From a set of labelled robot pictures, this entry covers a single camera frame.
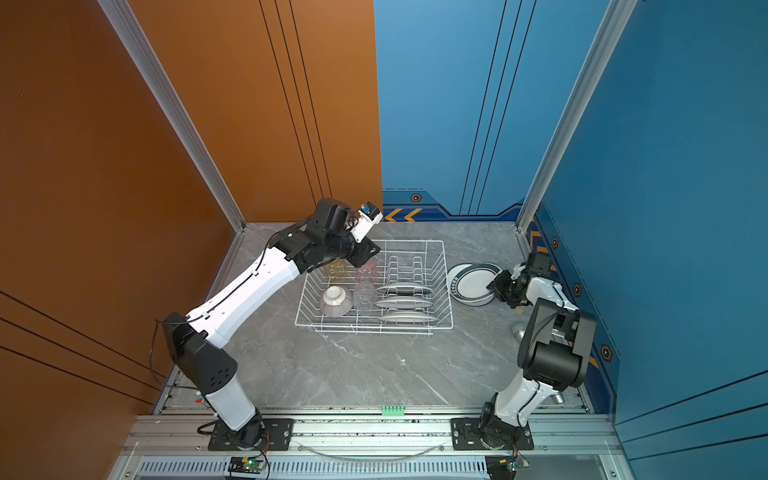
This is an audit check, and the green rimmed plate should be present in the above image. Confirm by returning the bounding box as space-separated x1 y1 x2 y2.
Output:
451 263 502 307
446 263 473 300
376 282 433 296

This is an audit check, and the white plate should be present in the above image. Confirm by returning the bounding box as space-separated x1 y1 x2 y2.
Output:
374 296 433 310
379 310 439 325

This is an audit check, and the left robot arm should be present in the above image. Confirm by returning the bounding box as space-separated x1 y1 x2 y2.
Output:
162 198 383 450

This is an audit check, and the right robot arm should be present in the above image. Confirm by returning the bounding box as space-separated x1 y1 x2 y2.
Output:
479 252 597 450

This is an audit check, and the pink glass cup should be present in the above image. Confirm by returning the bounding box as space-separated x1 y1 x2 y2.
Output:
354 258 378 284

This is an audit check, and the yellow glass cup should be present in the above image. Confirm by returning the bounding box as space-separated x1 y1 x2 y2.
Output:
323 259 349 285

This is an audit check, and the clear glass cup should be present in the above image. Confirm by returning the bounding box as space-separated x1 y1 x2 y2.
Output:
353 281 377 313

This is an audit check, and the silver microphone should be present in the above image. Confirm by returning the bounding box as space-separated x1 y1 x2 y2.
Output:
511 322 527 343

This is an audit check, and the white ribbed bowl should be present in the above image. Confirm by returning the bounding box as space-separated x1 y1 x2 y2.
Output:
320 285 353 318

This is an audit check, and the green terminal connector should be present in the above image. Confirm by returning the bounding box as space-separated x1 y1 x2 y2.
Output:
381 405 405 417

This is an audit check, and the right circuit board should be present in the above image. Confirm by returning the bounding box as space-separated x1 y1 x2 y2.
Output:
485 456 518 480

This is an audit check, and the circuit board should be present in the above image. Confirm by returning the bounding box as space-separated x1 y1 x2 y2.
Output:
485 456 518 480
226 456 271 479

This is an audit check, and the left circuit board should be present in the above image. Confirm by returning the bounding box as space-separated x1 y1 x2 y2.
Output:
226 456 271 479

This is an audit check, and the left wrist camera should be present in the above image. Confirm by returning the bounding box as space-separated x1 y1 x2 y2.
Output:
349 202 383 243

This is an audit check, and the white wire dish rack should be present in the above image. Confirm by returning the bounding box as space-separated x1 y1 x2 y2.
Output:
295 239 454 335

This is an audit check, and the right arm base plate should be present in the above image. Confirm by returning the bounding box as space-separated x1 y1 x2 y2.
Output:
450 417 535 451

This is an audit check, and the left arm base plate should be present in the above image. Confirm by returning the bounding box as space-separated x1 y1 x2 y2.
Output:
208 418 295 452

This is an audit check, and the aluminium front rail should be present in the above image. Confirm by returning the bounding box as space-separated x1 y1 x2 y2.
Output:
119 410 623 456

